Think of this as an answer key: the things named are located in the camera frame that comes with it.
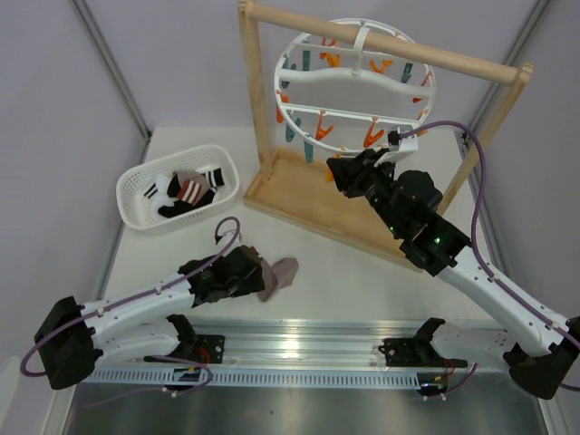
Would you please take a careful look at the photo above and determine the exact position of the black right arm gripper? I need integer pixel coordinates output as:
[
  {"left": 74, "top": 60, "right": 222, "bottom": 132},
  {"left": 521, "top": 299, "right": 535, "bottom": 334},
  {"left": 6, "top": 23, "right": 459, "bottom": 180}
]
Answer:
[{"left": 326, "top": 150, "right": 406, "bottom": 238}]

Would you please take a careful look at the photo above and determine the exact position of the taupe sock with orange stripes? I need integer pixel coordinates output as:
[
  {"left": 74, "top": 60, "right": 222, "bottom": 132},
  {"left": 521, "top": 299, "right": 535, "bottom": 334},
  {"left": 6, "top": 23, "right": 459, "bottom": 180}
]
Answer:
[{"left": 257, "top": 257, "right": 299, "bottom": 303}]

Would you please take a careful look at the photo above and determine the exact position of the white round clip hanger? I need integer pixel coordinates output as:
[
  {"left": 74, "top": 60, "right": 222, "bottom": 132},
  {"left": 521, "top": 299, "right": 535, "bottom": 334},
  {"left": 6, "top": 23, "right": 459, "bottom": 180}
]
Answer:
[{"left": 274, "top": 18, "right": 436, "bottom": 162}]

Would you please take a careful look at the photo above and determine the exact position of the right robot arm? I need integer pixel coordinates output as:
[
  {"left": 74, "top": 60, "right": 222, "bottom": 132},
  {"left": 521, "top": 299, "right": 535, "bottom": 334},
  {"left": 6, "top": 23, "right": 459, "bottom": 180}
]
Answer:
[{"left": 326, "top": 150, "right": 579, "bottom": 400}]

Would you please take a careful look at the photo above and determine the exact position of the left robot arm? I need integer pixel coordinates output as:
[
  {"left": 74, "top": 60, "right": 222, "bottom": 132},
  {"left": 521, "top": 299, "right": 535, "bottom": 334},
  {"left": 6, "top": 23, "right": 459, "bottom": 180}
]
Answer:
[{"left": 34, "top": 246, "right": 266, "bottom": 390}]

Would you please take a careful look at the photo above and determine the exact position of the wooden hanger stand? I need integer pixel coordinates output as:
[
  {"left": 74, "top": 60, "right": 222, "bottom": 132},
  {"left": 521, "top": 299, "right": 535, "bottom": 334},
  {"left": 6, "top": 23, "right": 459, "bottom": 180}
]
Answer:
[{"left": 238, "top": 1, "right": 534, "bottom": 275}]

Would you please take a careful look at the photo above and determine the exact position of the white perforated plastic basket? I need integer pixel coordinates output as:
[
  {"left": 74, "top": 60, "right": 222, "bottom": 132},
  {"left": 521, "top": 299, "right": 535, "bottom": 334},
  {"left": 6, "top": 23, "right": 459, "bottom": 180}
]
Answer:
[{"left": 116, "top": 144, "right": 240, "bottom": 235}]

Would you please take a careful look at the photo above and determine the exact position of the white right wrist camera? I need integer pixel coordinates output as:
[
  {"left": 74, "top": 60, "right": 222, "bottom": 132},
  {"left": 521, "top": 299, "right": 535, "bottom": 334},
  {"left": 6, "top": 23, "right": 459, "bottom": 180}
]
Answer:
[{"left": 386, "top": 129, "right": 419, "bottom": 163}]

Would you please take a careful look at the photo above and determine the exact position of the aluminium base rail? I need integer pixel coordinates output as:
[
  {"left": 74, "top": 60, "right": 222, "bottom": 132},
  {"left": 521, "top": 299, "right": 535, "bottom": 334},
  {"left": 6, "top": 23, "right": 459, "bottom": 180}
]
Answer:
[{"left": 67, "top": 316, "right": 517, "bottom": 371}]

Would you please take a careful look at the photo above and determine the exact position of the metal wall rail right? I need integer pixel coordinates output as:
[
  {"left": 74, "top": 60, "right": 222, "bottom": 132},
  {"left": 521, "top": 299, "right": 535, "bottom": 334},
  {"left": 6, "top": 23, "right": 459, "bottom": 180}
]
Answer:
[{"left": 457, "top": 0, "right": 558, "bottom": 150}]

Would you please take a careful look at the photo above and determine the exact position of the metal wall rail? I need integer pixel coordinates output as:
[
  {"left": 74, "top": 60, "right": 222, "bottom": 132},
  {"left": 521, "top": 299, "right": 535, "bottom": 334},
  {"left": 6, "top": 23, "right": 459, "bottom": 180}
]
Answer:
[
  {"left": 457, "top": 0, "right": 558, "bottom": 150},
  {"left": 69, "top": 0, "right": 152, "bottom": 142}
]

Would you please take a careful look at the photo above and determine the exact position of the white slotted cable duct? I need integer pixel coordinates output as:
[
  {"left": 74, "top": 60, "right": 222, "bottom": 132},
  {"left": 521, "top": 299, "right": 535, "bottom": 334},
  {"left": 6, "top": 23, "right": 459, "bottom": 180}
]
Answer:
[{"left": 84, "top": 366, "right": 444, "bottom": 390}]

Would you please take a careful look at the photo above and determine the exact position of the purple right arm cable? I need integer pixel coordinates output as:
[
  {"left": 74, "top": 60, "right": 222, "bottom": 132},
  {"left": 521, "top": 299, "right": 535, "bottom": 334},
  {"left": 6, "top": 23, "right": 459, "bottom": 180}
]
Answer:
[{"left": 398, "top": 120, "right": 580, "bottom": 392}]

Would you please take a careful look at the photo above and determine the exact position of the metal wall rail left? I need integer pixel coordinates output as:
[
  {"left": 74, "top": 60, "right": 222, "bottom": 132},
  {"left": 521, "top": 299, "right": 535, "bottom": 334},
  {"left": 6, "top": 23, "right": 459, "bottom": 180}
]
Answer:
[{"left": 69, "top": 0, "right": 152, "bottom": 142}]

